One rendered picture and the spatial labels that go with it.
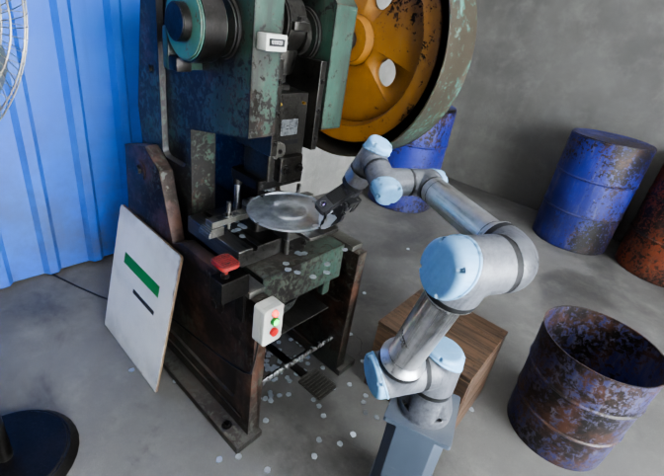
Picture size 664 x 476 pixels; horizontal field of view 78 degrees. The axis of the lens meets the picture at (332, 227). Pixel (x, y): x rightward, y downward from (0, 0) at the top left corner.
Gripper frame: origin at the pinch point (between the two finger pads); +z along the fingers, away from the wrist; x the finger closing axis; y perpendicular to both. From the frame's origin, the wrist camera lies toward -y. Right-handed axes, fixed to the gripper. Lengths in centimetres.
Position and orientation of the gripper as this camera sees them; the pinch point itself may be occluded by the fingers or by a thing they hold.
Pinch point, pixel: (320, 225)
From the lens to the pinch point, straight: 131.6
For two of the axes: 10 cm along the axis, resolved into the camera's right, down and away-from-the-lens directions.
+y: 6.4, -2.7, 7.2
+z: -4.5, 6.3, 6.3
